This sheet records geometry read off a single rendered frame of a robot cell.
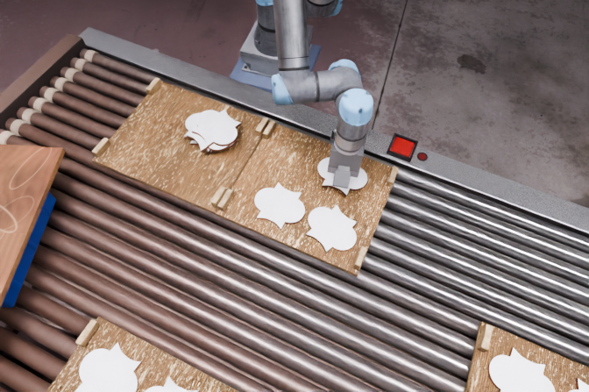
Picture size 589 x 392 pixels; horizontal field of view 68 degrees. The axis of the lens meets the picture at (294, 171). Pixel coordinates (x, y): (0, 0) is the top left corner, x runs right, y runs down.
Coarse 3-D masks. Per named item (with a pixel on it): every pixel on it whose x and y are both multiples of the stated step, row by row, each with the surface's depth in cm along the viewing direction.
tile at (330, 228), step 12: (312, 216) 117; (324, 216) 117; (336, 216) 117; (312, 228) 115; (324, 228) 115; (336, 228) 115; (348, 228) 115; (324, 240) 113; (336, 240) 113; (348, 240) 113
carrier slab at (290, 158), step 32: (288, 128) 134; (256, 160) 127; (288, 160) 128; (320, 160) 128; (256, 192) 122; (320, 192) 122; (352, 192) 122; (384, 192) 123; (256, 224) 117; (320, 256) 112; (352, 256) 112
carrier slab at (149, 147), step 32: (160, 96) 140; (192, 96) 140; (128, 128) 133; (160, 128) 133; (256, 128) 134; (96, 160) 126; (128, 160) 127; (160, 160) 127; (192, 160) 127; (224, 160) 127; (192, 192) 121
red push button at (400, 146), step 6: (396, 138) 134; (396, 144) 133; (402, 144) 133; (408, 144) 133; (414, 144) 133; (390, 150) 132; (396, 150) 131; (402, 150) 131; (408, 150) 131; (408, 156) 130
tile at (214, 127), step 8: (208, 112) 130; (216, 112) 130; (224, 112) 130; (200, 120) 128; (208, 120) 128; (216, 120) 129; (224, 120) 129; (232, 120) 129; (200, 128) 127; (208, 128) 127; (216, 128) 127; (224, 128) 127; (232, 128) 127; (208, 136) 125; (216, 136) 125; (224, 136) 125; (232, 136) 126; (208, 144) 124; (216, 144) 125; (224, 144) 124
